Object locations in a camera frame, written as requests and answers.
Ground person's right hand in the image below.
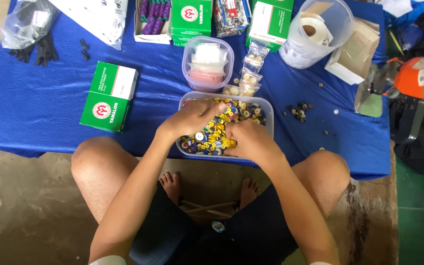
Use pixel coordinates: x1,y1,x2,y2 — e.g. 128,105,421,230
225,120,284,166

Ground person's left hand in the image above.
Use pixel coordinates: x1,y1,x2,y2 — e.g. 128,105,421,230
159,99,228,139

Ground heap of mixed coloured buttons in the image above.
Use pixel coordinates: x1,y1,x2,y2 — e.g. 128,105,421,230
180,97,266,157

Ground small bag of cream buttons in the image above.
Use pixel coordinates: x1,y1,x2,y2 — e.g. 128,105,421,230
242,55,265,75
248,40,271,60
237,82,262,98
240,71,263,87
222,84,240,97

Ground small clear lidded container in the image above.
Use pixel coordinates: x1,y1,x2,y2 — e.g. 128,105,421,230
182,36,235,93

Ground clear plastic button tub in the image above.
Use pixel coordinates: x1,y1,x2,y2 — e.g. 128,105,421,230
175,91,274,161

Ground person's right foot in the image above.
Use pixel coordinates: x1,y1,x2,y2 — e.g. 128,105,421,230
238,178,260,211

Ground person's foot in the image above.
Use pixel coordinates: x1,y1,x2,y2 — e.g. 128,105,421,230
238,178,260,211
159,172,182,207

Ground pile of dark buttons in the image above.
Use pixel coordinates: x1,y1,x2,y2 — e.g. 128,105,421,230
283,102,314,123

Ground wooden stool crossbars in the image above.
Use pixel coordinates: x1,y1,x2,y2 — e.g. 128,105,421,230
178,199,240,219

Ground person's left foot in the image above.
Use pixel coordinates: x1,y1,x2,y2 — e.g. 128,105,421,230
159,172,182,207

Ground green and white thread box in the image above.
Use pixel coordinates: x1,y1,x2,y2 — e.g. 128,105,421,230
170,0,213,47
79,61,139,133
245,0,294,52

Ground bag of patterned packets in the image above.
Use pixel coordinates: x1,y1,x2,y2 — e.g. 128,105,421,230
213,0,252,38

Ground person's right leg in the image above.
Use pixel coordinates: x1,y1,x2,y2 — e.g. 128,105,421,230
290,149,351,219

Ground person's leg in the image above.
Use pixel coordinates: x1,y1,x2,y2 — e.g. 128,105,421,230
71,136,161,226
290,149,351,219

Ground dark blue shorts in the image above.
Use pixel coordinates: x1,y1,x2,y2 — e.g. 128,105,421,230
129,181,301,265

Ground white box of purple spools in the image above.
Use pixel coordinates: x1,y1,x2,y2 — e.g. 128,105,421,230
133,0,173,45

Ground clear plastic jug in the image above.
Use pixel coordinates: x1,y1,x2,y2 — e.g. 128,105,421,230
278,0,355,70

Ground white label roll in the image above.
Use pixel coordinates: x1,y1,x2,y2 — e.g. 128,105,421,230
300,16,333,46

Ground person's left leg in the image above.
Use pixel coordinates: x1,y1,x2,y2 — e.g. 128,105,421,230
71,136,161,226

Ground clear bag with green card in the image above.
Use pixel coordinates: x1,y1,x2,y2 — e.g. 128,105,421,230
354,62,401,118

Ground small black clips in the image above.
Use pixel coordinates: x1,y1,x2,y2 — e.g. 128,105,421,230
79,39,91,62

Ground white plastic packets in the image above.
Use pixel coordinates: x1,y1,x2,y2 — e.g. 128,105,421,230
47,0,129,51

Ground blue tablecloth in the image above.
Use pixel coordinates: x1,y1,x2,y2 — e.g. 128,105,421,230
0,0,392,181

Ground orange sack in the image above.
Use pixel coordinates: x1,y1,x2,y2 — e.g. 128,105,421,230
386,57,424,103

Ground clear bag of black parts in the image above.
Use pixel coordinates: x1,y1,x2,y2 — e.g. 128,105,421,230
0,0,60,50

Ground heap of dark clothes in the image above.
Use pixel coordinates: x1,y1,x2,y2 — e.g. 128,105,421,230
376,0,424,59

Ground bundle of black straps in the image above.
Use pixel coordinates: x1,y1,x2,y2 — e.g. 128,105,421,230
8,32,59,67

